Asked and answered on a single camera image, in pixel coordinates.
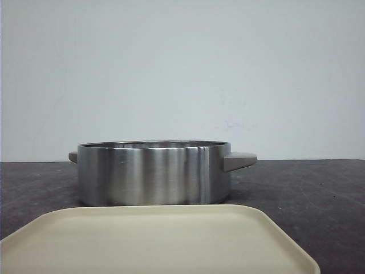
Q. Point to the stainless steel steamer pot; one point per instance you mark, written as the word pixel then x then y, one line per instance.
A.
pixel 158 172

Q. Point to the beige plastic tray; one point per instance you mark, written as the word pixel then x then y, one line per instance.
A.
pixel 154 239

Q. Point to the dark grey table mat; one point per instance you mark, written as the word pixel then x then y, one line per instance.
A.
pixel 318 203

